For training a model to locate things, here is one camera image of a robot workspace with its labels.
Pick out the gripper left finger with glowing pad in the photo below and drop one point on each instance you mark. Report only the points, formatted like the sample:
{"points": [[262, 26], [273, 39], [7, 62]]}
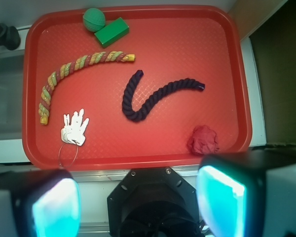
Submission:
{"points": [[39, 203]]}

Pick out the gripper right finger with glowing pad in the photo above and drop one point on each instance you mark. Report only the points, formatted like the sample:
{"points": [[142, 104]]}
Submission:
{"points": [[250, 194]]}

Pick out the crumpled red paper ball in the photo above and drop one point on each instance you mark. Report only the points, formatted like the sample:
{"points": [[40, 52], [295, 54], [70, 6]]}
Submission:
{"points": [[203, 141]]}

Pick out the red plastic tray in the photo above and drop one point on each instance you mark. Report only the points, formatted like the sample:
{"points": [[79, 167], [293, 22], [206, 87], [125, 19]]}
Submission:
{"points": [[170, 43]]}

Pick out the black clamp knob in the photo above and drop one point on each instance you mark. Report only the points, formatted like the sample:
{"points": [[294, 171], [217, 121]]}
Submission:
{"points": [[9, 37]]}

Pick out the green rectangular block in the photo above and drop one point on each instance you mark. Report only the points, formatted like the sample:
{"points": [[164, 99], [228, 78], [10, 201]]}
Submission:
{"points": [[112, 32]]}

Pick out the green ball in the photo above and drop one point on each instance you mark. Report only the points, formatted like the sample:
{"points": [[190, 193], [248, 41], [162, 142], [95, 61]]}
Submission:
{"points": [[94, 19]]}

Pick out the silver keys on ring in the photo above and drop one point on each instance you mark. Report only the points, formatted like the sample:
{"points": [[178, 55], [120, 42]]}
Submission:
{"points": [[73, 134]]}

